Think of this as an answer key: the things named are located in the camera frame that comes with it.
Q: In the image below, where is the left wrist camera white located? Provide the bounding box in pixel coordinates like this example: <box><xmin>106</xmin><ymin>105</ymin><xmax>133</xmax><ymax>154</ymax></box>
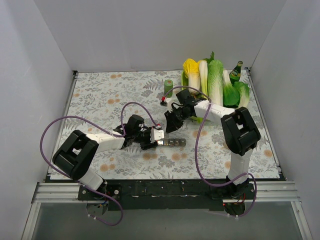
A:
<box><xmin>150</xmin><ymin>125</ymin><xmax>165</xmax><ymax>143</ymax></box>

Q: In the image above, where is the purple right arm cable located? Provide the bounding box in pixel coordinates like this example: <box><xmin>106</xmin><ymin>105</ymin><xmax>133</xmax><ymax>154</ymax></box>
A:
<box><xmin>161</xmin><ymin>86</ymin><xmax>258</xmax><ymax>217</ymax></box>

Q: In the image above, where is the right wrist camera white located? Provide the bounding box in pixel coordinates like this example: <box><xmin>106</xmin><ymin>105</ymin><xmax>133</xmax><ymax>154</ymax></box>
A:
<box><xmin>160</xmin><ymin>96</ymin><xmax>173</xmax><ymax>113</ymax></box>

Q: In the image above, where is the floral tablecloth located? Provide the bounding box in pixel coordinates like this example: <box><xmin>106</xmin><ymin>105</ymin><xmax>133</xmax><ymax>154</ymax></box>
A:
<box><xmin>49</xmin><ymin>69</ymin><xmax>281</xmax><ymax>180</ymax></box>

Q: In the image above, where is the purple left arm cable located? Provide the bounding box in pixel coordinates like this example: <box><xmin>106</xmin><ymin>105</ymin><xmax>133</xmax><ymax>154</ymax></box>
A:
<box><xmin>39</xmin><ymin>101</ymin><xmax>162</xmax><ymax>226</ymax></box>

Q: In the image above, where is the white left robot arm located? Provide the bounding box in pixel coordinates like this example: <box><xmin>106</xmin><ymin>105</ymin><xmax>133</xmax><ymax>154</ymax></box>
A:
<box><xmin>52</xmin><ymin>114</ymin><xmax>163</xmax><ymax>200</ymax></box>

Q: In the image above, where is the large green napa cabbage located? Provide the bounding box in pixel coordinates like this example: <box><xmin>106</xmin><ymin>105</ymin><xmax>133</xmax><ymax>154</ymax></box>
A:
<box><xmin>207</xmin><ymin>59</ymin><xmax>224</xmax><ymax>106</ymax></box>

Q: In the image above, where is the green cylindrical container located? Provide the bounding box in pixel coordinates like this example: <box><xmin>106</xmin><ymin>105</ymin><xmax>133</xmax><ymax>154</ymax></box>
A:
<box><xmin>164</xmin><ymin>79</ymin><xmax>174</xmax><ymax>98</ymax></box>

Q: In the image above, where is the green plastic basin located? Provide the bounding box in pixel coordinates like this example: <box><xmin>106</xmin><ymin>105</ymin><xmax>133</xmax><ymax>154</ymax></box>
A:
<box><xmin>181</xmin><ymin>69</ymin><xmax>240</xmax><ymax>123</ymax></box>

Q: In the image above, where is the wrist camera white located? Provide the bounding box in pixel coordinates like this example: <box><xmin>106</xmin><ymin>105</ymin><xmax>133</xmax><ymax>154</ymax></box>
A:
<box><xmin>150</xmin><ymin>125</ymin><xmax>165</xmax><ymax>143</ymax></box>
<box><xmin>160</xmin><ymin>96</ymin><xmax>173</xmax><ymax>113</ymax></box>

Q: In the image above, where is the green Perrier glass bottle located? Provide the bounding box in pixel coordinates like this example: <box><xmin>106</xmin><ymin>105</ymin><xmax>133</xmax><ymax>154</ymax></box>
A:
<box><xmin>229</xmin><ymin>60</ymin><xmax>243</xmax><ymax>85</ymax></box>

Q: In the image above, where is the yellow napa cabbage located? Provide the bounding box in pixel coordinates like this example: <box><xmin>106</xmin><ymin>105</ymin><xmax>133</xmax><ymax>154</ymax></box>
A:
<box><xmin>182</xmin><ymin>58</ymin><xmax>201</xmax><ymax>95</ymax></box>

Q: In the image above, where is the bok choy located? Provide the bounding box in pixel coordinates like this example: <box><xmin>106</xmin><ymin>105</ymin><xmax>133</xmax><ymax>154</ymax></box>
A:
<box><xmin>222</xmin><ymin>69</ymin><xmax>240</xmax><ymax>107</ymax></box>

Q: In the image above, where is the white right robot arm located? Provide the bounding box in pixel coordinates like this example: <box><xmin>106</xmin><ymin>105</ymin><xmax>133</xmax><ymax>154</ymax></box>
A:
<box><xmin>160</xmin><ymin>89</ymin><xmax>261</xmax><ymax>199</ymax></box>

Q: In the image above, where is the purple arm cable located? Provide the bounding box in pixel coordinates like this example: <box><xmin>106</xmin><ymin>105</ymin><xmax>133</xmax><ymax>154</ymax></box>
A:
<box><xmin>161</xmin><ymin>86</ymin><xmax>258</xmax><ymax>217</ymax></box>
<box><xmin>39</xmin><ymin>101</ymin><xmax>162</xmax><ymax>226</ymax></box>

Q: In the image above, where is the white green leek stalk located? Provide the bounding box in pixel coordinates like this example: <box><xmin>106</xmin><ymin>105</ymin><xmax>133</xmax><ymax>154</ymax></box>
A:
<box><xmin>198</xmin><ymin>60</ymin><xmax>208</xmax><ymax>95</ymax></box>

